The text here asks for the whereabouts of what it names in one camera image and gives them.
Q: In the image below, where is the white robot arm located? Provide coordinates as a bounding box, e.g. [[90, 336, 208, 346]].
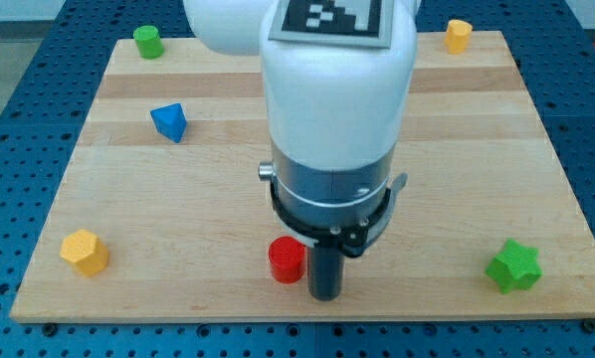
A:
[[184, 0, 419, 257]]

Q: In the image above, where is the wooden board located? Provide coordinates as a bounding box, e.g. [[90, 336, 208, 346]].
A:
[[10, 31, 595, 323]]

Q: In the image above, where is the green cylinder block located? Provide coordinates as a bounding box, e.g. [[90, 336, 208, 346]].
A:
[[132, 25, 164, 60]]

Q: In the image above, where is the yellow block top right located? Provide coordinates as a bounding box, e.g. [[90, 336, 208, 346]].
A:
[[444, 19, 473, 55]]

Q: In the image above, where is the green star block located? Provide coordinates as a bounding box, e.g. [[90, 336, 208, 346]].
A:
[[485, 238, 542, 294]]

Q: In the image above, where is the red cylinder block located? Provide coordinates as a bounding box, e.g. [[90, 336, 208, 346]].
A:
[[268, 236, 306, 283]]

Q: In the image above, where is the fiducial marker tag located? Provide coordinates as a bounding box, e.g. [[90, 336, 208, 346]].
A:
[[269, 0, 394, 49]]

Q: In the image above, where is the blue triangle block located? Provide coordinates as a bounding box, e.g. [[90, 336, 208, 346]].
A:
[[150, 103, 187, 143]]

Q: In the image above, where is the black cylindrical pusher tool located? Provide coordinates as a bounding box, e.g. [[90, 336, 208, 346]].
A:
[[307, 247, 344, 301]]

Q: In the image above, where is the yellow hexagon block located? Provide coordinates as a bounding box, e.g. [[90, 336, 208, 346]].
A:
[[60, 229, 109, 277]]

